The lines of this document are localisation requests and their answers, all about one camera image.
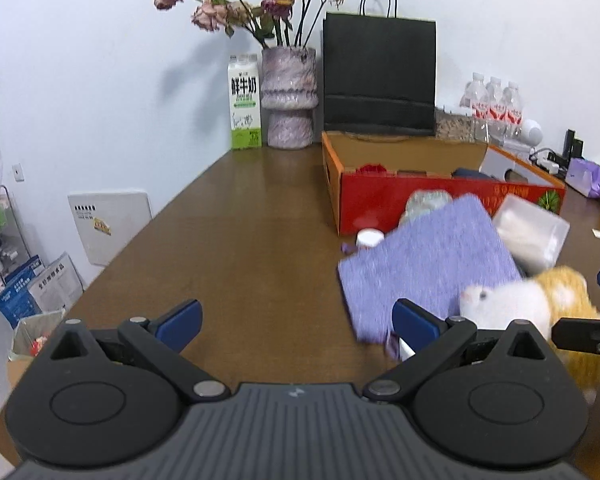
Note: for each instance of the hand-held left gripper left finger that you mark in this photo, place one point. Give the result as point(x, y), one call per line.
point(182, 320)

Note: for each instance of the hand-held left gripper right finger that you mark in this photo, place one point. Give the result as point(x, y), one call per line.
point(415, 322)

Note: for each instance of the purple fluffy cloth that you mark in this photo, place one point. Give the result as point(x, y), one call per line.
point(420, 260)

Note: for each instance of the white and orange plush toy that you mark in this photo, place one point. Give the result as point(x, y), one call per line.
point(520, 300)

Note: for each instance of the clear plastic cotton box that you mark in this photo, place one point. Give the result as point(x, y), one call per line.
point(530, 235)

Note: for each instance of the red cardboard box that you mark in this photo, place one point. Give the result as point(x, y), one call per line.
point(375, 195)

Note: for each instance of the brown wooden desktop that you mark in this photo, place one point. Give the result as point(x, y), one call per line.
point(230, 240)

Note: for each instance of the small white round jar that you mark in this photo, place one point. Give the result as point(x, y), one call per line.
point(370, 238)

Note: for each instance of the small purple object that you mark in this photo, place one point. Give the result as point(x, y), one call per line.
point(350, 248)

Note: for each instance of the purple tissue pack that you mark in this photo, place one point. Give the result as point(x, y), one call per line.
point(587, 177)

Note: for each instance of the white printed carton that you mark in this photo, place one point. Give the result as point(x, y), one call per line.
point(57, 282)

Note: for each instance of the white power strip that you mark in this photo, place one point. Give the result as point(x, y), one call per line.
point(547, 161)

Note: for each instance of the black charger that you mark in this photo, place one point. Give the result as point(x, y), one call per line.
point(572, 142)

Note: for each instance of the cardboard waste box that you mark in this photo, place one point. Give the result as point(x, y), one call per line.
point(30, 332)

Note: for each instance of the red item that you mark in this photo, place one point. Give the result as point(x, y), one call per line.
point(373, 168)

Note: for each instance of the navy blue item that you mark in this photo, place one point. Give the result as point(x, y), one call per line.
point(472, 173)

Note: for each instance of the blue carton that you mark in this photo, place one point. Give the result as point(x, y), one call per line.
point(17, 295)

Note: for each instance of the red label water bottle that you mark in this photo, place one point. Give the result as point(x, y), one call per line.
point(495, 107)
point(475, 105)
point(513, 110)

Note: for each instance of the clear cereal container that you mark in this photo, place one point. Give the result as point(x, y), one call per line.
point(452, 125)

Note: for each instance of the white and green milk carton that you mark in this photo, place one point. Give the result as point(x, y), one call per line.
point(244, 105)

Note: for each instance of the purple marbled vase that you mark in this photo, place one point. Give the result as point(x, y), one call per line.
point(289, 95)

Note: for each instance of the black paper bag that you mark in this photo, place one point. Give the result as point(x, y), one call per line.
point(380, 70)

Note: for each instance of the white round camera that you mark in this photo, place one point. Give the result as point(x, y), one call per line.
point(531, 131)

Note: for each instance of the wall socket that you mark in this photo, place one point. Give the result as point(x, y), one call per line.
point(19, 172)

